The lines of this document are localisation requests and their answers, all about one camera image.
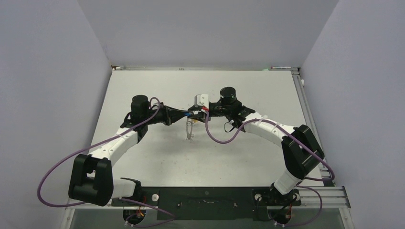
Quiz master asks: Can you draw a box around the round metal keyring disc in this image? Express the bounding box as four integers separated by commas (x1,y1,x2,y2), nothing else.
186,118,194,140

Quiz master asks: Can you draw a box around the aluminium back rail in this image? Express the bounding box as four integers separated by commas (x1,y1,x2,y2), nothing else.
111,66,299,72

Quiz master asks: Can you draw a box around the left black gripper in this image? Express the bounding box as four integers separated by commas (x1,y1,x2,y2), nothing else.
143,104,189,126

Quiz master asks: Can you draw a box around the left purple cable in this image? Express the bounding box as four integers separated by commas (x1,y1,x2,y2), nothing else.
36,96,175,228

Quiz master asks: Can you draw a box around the red white marker pen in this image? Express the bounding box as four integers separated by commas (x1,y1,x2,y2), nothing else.
270,66,292,70

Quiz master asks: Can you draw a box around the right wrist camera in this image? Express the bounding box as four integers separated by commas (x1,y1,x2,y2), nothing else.
194,94,209,109

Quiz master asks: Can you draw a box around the aluminium front rail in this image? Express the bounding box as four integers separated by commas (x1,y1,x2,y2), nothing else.
68,186,351,210

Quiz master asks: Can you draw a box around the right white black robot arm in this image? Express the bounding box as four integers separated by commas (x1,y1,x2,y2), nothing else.
188,87,325,204

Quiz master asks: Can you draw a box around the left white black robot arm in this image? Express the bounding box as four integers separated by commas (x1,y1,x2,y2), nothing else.
68,95,190,206

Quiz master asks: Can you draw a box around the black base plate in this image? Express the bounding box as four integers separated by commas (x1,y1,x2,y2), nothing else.
111,187,301,221

